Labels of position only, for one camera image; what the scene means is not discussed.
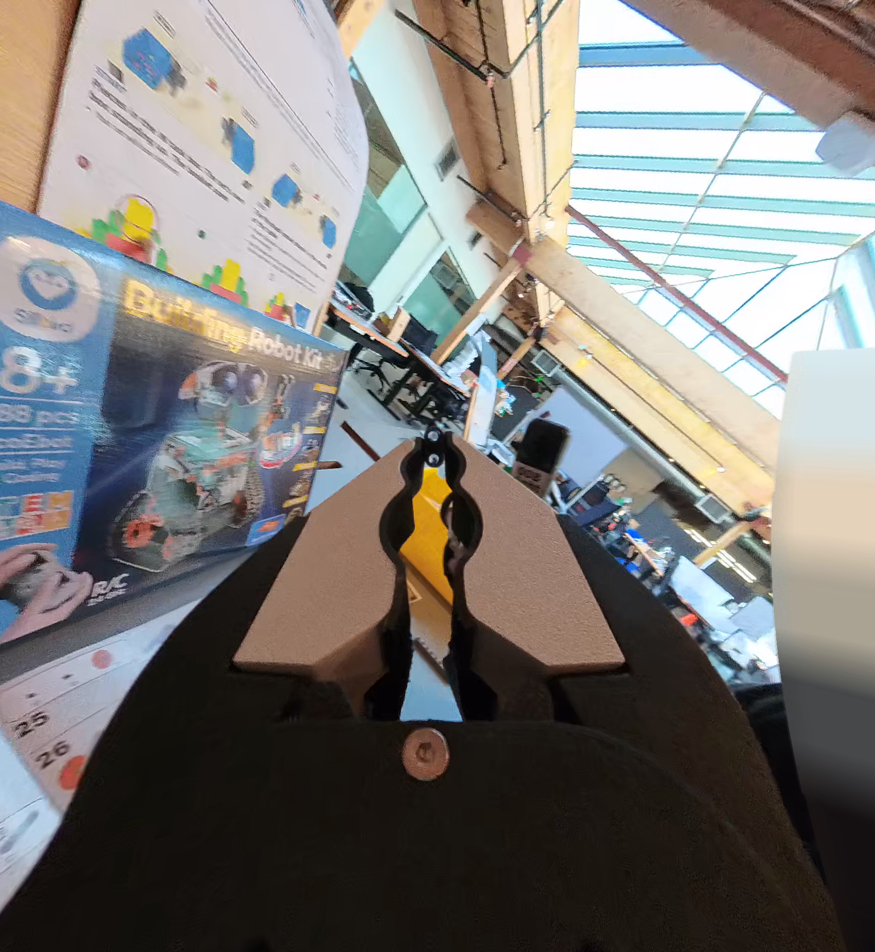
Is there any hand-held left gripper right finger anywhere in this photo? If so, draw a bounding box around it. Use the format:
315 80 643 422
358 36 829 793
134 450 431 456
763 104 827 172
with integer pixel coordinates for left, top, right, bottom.
439 433 626 721

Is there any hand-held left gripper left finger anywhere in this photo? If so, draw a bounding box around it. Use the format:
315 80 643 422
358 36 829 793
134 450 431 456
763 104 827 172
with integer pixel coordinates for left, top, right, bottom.
233 437 438 721

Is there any grey desk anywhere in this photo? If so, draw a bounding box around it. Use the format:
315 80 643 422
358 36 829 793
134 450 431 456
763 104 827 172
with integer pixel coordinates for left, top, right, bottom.
0 402 468 722

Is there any wooden office desk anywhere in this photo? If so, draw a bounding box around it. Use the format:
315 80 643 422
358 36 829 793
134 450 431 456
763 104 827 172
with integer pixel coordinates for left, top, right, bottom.
326 297 476 425

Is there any whiteboard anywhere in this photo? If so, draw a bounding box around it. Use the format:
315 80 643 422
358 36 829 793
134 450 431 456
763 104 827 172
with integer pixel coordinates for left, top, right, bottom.
538 387 626 484

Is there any tilted paper stand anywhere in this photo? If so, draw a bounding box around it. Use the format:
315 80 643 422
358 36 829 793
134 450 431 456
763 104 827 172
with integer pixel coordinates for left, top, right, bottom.
463 338 500 449

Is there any dark toy beam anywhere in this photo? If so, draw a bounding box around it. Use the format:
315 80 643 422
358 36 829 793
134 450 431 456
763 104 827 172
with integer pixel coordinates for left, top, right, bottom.
412 631 451 676

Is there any yellow storage bin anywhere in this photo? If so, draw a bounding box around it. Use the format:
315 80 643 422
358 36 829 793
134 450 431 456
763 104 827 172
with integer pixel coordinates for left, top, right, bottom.
399 467 459 607

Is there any blue robot kit box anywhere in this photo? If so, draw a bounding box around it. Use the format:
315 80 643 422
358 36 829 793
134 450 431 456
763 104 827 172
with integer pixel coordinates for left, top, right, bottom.
0 184 351 661

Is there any open white instruction booklet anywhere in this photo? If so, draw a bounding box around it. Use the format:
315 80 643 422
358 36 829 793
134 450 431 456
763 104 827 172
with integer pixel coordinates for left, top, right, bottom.
0 602 202 934

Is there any white instruction sheet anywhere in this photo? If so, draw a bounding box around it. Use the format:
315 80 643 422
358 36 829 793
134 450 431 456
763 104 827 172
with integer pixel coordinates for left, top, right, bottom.
36 0 370 334

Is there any wooden stand board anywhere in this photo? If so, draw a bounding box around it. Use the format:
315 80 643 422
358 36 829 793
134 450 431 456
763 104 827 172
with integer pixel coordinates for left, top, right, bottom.
0 0 83 214

